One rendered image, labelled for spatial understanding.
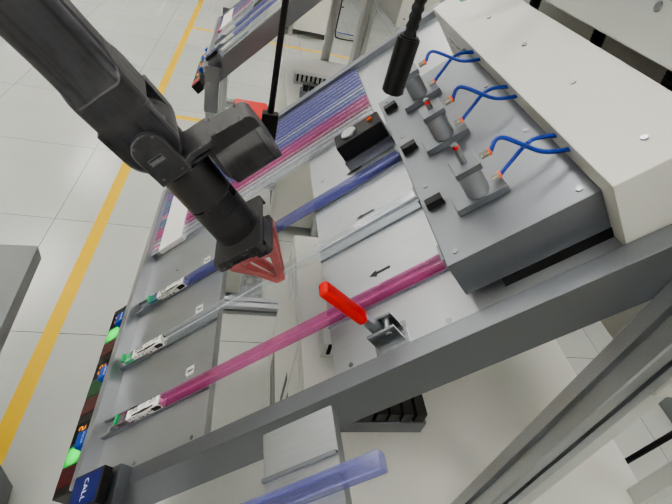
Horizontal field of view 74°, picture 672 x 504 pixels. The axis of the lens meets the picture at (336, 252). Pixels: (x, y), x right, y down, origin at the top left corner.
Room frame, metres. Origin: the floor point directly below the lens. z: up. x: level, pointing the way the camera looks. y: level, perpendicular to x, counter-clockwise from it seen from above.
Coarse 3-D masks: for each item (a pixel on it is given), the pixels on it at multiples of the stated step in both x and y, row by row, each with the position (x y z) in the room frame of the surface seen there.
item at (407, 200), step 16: (384, 208) 0.48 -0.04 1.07; (400, 208) 0.48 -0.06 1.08; (368, 224) 0.47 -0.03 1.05; (336, 240) 0.46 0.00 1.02; (304, 256) 0.45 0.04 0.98; (320, 256) 0.45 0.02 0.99; (272, 272) 0.44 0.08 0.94; (288, 272) 0.44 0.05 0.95; (256, 288) 0.43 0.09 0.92; (224, 304) 0.41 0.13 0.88; (192, 320) 0.41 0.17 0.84; (176, 336) 0.39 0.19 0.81
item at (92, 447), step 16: (160, 208) 0.75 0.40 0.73; (144, 256) 0.60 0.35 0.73; (144, 272) 0.56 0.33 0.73; (144, 288) 0.53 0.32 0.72; (128, 304) 0.48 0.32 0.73; (128, 320) 0.45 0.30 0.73; (128, 336) 0.42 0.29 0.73; (112, 352) 0.39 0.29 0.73; (128, 352) 0.40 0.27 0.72; (112, 368) 0.36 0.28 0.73; (112, 384) 0.34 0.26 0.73; (112, 400) 0.32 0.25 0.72; (96, 416) 0.28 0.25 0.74; (96, 432) 0.26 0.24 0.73; (96, 448) 0.25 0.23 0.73; (80, 464) 0.22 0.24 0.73; (96, 464) 0.23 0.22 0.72
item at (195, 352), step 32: (160, 256) 0.61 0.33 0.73; (192, 256) 0.57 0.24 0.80; (160, 288) 0.52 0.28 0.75; (192, 288) 0.49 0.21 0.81; (224, 288) 0.47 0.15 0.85; (160, 320) 0.45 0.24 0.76; (160, 352) 0.38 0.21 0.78; (192, 352) 0.36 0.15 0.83; (128, 384) 0.34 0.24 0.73; (160, 384) 0.33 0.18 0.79; (160, 416) 0.28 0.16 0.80; (192, 416) 0.27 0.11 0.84; (128, 448) 0.24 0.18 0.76; (160, 448) 0.24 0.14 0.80
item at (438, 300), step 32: (416, 32) 0.95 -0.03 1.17; (384, 64) 0.89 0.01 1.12; (416, 64) 0.83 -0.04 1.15; (384, 96) 0.78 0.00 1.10; (320, 160) 0.68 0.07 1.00; (320, 192) 0.59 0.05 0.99; (352, 192) 0.56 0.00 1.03; (384, 192) 0.53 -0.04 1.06; (320, 224) 0.52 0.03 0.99; (352, 224) 0.49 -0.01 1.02; (384, 224) 0.47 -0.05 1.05; (416, 224) 0.45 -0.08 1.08; (352, 256) 0.44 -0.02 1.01; (384, 256) 0.42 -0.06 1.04; (416, 256) 0.40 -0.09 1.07; (576, 256) 0.34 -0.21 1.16; (352, 288) 0.39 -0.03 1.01; (416, 288) 0.36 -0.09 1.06; (448, 288) 0.35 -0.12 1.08; (480, 288) 0.34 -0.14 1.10; (512, 288) 0.33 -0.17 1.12; (352, 320) 0.34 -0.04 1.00; (416, 320) 0.32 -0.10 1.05; (448, 320) 0.31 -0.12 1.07; (352, 352) 0.30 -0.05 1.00
